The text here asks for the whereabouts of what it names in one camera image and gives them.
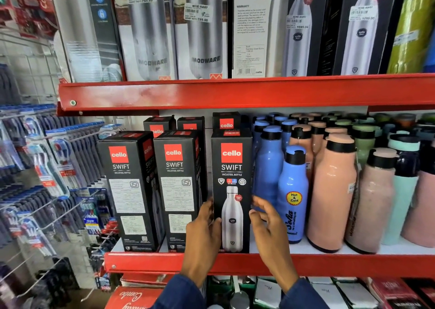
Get person's right hand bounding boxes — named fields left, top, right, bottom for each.
left=249, top=196, right=300, bottom=293

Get person's left hand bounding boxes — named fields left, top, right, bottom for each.
left=181, top=200, right=223, bottom=288

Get black box with bottle picture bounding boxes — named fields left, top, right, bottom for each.
left=211, top=128, right=253, bottom=253

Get person's left forearm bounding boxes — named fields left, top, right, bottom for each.
left=150, top=273, right=208, bottom=309

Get person's right forearm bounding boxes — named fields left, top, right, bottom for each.
left=279, top=278, right=329, bottom=309

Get group of blue plastic bottles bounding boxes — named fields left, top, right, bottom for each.
left=252, top=113, right=309, bottom=244

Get black box with white labels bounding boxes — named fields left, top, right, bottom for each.
left=97, top=131, right=166, bottom=253
left=153, top=130, right=208, bottom=253

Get steel lid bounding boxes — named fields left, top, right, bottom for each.
left=230, top=290, right=251, bottom=309

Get group of peach plastic bottles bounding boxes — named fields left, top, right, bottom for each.
left=289, top=112, right=358, bottom=254

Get red metal shelf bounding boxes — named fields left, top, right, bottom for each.
left=56, top=73, right=435, bottom=118
left=103, top=250, right=435, bottom=279

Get stack of white boxes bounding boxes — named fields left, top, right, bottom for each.
left=254, top=277, right=378, bottom=309

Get red box with white script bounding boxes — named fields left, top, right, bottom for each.
left=105, top=286, right=164, bottom=309

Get small blue and red packs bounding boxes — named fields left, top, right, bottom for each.
left=82, top=188, right=120, bottom=290

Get group of green capped bottles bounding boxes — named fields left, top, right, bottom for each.
left=323, top=111, right=435, bottom=167

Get mint bottle with dark neck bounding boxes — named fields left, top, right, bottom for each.
left=382, top=133, right=421, bottom=246

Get dark red boxes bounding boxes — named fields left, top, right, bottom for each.
left=363, top=277, right=435, bottom=309

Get hanging dark toothbrush packs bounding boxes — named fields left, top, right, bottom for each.
left=0, top=257, right=80, bottom=309

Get hanging toothbrush packs row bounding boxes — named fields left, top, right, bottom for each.
left=0, top=186, right=102, bottom=256
left=0, top=104, right=123, bottom=199

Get black box with silver bottle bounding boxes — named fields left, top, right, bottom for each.
left=332, top=0, right=399, bottom=76
left=281, top=0, right=329, bottom=77

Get white text bottle box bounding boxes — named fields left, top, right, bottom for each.
left=232, top=0, right=290, bottom=79

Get steel bottle picture box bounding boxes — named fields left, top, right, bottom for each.
left=171, top=0, right=229, bottom=80
left=109, top=0, right=178, bottom=82

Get white and navy box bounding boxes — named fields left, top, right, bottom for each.
left=48, top=0, right=127, bottom=83

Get green bottle box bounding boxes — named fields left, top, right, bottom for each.
left=387, top=0, right=435, bottom=74

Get hanging red packets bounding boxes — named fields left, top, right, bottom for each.
left=0, top=0, right=59, bottom=39

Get white wire grid rack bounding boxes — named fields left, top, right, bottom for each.
left=0, top=30, right=62, bottom=106

